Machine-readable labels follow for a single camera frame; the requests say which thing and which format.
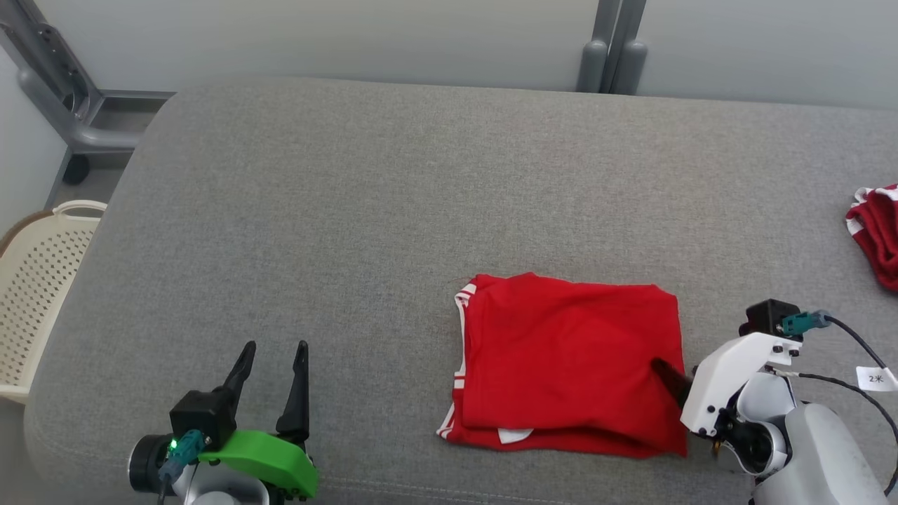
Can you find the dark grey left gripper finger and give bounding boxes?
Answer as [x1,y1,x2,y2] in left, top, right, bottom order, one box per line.
[276,341,310,444]
[222,342,257,422]

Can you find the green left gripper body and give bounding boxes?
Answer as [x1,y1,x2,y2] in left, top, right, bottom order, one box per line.
[199,429,320,500]

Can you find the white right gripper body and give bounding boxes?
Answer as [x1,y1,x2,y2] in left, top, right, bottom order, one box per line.
[681,332,803,436]

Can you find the white printed cable tag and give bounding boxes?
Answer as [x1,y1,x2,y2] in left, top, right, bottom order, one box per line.
[856,365,898,392]

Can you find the red shorts with white stripe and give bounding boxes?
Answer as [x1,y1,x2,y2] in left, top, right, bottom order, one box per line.
[845,184,898,292]

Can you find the cream perforated laundry basket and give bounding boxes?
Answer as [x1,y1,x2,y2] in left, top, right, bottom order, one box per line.
[0,200,107,405]

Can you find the grey partition post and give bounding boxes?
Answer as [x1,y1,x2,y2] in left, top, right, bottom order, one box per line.
[577,0,648,95]

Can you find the black left camera cable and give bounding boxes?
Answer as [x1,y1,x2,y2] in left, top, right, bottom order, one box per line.
[156,429,208,505]

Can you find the black camera cable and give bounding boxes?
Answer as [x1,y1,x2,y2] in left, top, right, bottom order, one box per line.
[781,311,888,372]
[156,429,208,505]

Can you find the thin black right gripper cable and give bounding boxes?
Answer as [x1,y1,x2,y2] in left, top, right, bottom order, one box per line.
[775,370,898,495]

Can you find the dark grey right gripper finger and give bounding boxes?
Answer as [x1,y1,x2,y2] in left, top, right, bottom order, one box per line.
[651,358,695,408]

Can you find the black right camera cable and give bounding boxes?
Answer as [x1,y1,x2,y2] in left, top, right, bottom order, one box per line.
[781,311,888,372]

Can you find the red jersey with white sleeves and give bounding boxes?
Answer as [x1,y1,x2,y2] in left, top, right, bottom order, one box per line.
[436,272,690,460]

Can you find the grey wheeled metal stand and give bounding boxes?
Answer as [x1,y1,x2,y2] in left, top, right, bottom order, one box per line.
[0,0,176,184]

